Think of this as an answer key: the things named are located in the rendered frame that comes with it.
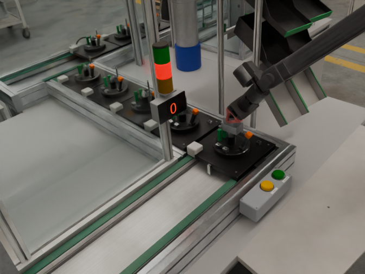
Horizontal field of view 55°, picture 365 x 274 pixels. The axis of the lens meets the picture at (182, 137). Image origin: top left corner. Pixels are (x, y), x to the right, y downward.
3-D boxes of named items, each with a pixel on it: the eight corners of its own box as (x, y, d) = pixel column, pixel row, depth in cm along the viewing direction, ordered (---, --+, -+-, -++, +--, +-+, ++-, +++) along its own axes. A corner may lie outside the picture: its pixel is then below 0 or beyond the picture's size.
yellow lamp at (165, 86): (176, 89, 113) (175, 75, 110) (165, 95, 110) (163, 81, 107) (165, 85, 116) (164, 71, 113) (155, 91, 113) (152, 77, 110)
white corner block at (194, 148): (203, 153, 135) (203, 144, 132) (195, 159, 132) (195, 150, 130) (194, 148, 137) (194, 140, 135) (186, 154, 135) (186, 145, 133)
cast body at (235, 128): (243, 129, 127) (243, 113, 123) (236, 135, 125) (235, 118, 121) (225, 123, 132) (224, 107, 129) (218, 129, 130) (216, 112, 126)
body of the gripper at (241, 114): (226, 107, 117) (237, 95, 111) (244, 94, 122) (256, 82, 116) (239, 122, 116) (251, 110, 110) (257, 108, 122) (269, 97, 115)
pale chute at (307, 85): (319, 100, 152) (327, 97, 148) (299, 111, 146) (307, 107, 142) (288, 44, 154) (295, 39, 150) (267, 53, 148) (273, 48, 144)
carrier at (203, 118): (223, 125, 149) (222, 99, 142) (184, 153, 136) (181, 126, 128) (182, 107, 163) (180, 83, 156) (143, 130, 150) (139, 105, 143)
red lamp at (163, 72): (175, 75, 110) (174, 60, 107) (163, 81, 107) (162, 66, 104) (164, 71, 113) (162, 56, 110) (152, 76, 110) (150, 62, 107)
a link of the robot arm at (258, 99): (263, 96, 106) (275, 90, 109) (250, 78, 107) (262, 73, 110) (251, 107, 112) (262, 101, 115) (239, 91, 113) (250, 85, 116)
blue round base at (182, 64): (206, 64, 220) (205, 42, 211) (189, 74, 211) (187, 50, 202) (188, 59, 229) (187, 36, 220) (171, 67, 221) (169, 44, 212)
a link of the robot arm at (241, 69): (275, 80, 101) (287, 76, 107) (251, 50, 103) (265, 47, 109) (247, 104, 109) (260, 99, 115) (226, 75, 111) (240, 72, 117)
